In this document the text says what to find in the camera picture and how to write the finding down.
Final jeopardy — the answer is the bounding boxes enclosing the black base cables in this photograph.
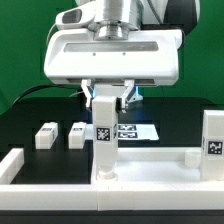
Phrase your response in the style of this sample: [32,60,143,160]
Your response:
[11,83,88,106]

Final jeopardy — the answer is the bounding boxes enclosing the white fence rail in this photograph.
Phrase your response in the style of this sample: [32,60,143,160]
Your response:
[0,182,224,211]
[0,148,24,185]

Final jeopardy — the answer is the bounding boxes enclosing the white front fence rail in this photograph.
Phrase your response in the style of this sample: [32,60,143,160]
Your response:
[0,182,224,211]

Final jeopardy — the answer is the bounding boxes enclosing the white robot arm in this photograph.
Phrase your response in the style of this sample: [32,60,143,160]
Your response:
[44,0,200,111]

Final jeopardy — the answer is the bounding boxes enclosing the fiducial marker sheet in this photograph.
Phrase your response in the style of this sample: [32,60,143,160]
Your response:
[85,124,159,142]

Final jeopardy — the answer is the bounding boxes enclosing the white desk top tray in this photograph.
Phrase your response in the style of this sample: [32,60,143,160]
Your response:
[90,146,206,186]

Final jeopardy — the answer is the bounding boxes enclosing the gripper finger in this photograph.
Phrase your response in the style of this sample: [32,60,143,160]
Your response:
[81,79,94,109]
[120,80,135,113]

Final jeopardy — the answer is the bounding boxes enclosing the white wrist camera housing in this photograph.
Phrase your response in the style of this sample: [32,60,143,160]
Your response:
[55,8,95,30]

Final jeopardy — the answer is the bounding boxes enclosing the white left fence rail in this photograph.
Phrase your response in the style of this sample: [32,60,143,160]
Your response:
[0,148,24,185]

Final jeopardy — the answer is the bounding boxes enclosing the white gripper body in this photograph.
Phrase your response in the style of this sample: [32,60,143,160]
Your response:
[44,29,182,86]

